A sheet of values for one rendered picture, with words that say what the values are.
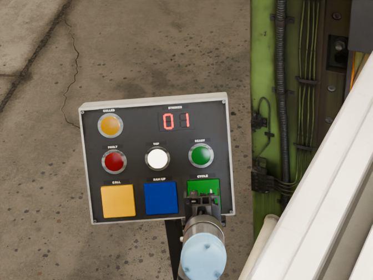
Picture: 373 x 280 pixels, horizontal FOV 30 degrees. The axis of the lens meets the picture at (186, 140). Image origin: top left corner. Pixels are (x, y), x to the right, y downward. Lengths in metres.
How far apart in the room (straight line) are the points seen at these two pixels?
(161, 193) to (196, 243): 0.45
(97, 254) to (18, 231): 0.38
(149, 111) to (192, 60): 2.16
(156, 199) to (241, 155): 1.57
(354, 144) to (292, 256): 0.05
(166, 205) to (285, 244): 1.41
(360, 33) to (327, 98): 0.34
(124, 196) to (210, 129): 0.25
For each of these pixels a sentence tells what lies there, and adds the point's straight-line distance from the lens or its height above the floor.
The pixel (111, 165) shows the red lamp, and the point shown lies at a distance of 1.61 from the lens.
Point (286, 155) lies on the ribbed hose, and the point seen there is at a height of 0.92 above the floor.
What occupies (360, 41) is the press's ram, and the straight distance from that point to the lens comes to 1.41.
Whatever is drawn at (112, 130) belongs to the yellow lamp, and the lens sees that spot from 1.59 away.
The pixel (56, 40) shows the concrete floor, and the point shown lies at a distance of 4.05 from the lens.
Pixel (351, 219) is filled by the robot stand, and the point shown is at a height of 2.01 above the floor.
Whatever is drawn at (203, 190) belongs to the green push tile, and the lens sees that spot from 1.61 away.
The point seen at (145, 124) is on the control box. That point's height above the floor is 1.16.
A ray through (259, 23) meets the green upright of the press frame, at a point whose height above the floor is 1.30.
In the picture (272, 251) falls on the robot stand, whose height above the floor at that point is 2.03.
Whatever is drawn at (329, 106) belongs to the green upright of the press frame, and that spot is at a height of 1.09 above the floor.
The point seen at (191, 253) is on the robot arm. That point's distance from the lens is 1.17.
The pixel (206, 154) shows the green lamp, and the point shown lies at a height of 1.09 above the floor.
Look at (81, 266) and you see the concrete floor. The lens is 2.83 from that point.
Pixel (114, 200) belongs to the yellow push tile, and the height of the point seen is 1.01.
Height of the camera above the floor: 2.19
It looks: 43 degrees down
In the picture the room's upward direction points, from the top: 6 degrees counter-clockwise
